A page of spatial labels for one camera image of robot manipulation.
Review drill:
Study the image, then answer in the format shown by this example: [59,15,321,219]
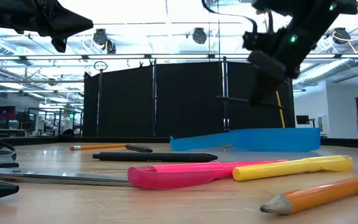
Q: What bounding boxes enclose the pink highlighter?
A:
[127,159,288,190]

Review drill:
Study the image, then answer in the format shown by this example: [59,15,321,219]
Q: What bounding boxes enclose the yellow cable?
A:
[274,90,287,129]

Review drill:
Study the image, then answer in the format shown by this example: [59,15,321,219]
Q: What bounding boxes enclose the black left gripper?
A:
[0,0,94,54]

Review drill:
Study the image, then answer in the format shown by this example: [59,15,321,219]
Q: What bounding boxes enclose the yellow highlighter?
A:
[232,154,354,182]

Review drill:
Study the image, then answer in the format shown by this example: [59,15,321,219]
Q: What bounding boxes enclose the blue plastic pencil box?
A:
[169,127,321,152]

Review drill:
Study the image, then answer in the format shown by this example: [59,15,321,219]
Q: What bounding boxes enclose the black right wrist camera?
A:
[242,30,272,51]

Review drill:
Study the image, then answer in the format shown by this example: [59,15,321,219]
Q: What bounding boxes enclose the black partition screen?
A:
[82,60,295,138]

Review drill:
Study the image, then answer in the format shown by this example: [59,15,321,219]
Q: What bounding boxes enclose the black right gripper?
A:
[247,27,304,105]

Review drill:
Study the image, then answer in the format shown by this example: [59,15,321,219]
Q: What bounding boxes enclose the orange pencil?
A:
[69,143,127,151]
[259,172,358,216]

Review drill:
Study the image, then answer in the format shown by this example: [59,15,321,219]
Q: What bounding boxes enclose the small black monitor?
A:
[295,114,311,126]

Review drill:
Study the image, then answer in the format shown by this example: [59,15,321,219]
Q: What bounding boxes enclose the monitor with red screen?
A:
[0,105,17,121]

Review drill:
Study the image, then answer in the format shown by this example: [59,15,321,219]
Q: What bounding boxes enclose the black-handled steel scissors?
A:
[0,136,136,188]

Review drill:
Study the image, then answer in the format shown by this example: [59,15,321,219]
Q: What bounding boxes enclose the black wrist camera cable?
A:
[201,0,259,34]

